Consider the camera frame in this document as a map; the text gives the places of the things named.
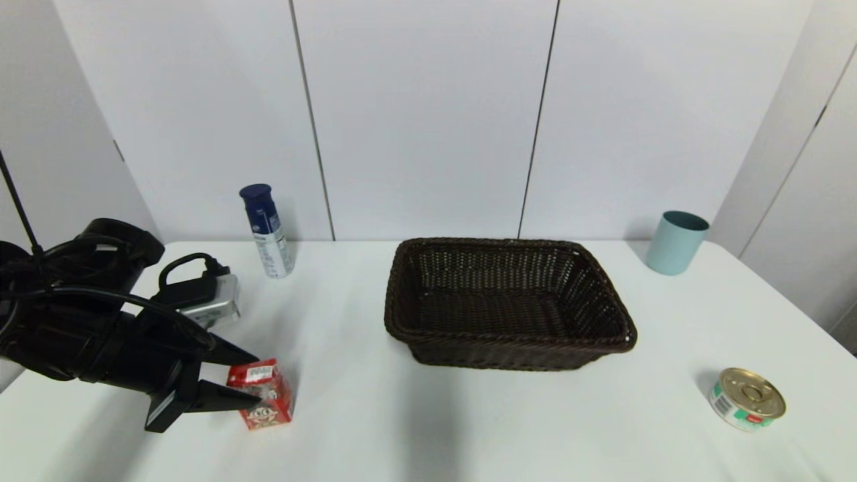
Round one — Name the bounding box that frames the black looped camera cable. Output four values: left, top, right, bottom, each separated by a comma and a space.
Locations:
158, 252, 232, 290

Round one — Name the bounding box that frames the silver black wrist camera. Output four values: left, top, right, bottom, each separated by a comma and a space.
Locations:
151, 271, 242, 330

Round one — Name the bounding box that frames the blue capped spray can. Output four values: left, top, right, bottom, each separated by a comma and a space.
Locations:
239, 184, 296, 279

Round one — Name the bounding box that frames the gold lidded tin can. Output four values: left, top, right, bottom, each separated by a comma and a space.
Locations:
708, 367, 787, 432

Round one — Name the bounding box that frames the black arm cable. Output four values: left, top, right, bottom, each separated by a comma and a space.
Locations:
0, 150, 216, 350

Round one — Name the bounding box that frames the teal plastic cup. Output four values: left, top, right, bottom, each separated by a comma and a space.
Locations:
645, 210, 710, 276

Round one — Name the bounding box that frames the red milk carton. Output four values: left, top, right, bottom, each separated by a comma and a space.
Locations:
226, 358, 295, 431

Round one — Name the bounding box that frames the dark brown wicker basket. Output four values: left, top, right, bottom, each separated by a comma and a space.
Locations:
384, 237, 638, 372

